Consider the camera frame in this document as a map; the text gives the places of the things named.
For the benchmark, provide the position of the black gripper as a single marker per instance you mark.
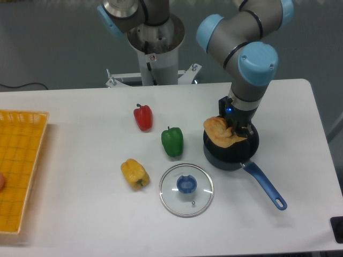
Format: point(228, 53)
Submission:
point(236, 118)

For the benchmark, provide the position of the golden triangle bread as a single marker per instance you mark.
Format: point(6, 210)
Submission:
point(219, 133)

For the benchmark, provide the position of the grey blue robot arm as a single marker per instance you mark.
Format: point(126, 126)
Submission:
point(235, 43)

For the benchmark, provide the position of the green bell pepper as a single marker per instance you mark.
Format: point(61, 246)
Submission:
point(172, 141)

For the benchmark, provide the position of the glass lid blue knob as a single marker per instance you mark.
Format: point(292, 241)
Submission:
point(186, 190)

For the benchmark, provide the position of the red bell pepper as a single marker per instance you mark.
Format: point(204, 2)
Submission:
point(143, 117)

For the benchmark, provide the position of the yellow bell pepper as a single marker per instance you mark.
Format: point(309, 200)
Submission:
point(135, 174)

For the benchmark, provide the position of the black device at table edge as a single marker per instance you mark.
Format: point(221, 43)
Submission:
point(337, 227)

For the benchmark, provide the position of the yellow woven basket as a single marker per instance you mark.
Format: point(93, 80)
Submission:
point(22, 135)

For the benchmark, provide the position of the dark pan blue handle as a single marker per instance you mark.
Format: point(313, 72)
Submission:
point(239, 156)

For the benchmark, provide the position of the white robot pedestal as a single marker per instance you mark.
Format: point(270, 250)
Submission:
point(157, 52)

